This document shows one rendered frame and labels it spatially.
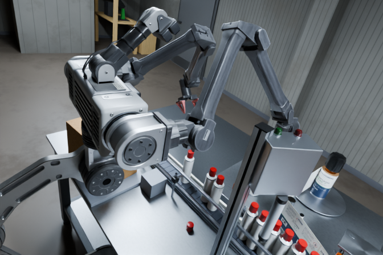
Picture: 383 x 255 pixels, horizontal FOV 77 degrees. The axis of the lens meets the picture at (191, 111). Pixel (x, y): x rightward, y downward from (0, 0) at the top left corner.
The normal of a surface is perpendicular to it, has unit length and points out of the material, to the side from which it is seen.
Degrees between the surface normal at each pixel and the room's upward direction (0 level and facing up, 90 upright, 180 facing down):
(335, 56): 90
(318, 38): 90
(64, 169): 90
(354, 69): 90
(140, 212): 0
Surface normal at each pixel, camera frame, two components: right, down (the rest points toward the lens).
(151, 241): 0.18, -0.87
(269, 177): 0.13, 0.48
